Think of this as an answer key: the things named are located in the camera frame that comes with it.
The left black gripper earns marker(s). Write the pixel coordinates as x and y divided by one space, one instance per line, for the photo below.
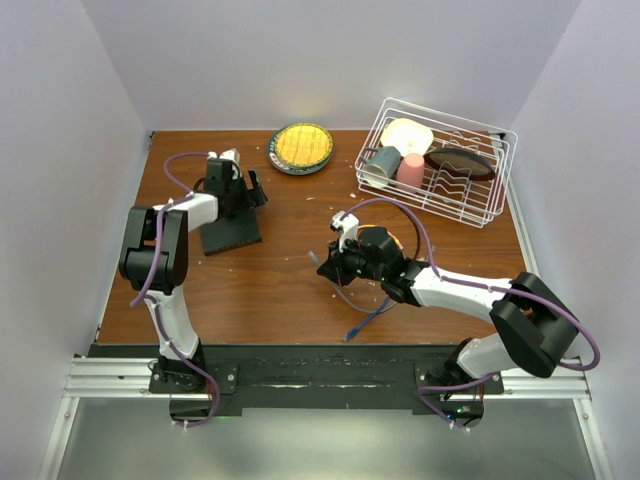
256 195

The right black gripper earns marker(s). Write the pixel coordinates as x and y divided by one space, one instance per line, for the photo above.
334 267

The black network switch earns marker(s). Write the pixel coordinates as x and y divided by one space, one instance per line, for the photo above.
229 233

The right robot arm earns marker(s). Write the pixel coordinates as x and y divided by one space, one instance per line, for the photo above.
533 328

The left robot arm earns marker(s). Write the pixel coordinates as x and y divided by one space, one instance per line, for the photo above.
154 256

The yellow and green plate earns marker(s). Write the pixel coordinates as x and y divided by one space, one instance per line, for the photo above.
300 149

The grey mug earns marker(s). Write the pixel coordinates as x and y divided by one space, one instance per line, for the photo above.
382 162

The pink cup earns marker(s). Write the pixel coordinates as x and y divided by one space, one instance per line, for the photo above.
410 173

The white bowl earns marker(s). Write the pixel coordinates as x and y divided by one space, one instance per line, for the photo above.
407 136

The brown plate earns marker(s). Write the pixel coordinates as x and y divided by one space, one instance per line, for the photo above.
458 161

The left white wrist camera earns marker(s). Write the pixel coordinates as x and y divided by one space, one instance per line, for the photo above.
231 155

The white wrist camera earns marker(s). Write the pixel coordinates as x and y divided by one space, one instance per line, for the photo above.
231 155
346 226

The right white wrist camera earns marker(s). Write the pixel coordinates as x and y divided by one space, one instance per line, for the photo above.
346 226

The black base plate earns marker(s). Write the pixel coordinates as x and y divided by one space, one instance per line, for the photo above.
374 377

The white wire dish rack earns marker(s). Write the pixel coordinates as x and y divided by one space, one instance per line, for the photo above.
456 197

